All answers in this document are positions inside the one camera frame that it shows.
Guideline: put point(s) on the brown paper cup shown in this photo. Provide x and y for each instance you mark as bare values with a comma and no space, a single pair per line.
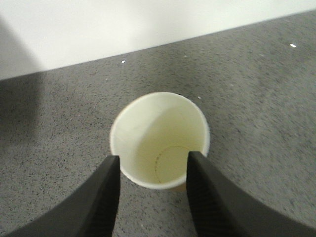
153,136

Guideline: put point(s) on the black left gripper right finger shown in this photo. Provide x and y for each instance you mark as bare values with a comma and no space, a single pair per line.
220,208

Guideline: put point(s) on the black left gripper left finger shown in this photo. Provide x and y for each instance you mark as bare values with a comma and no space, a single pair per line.
90,211

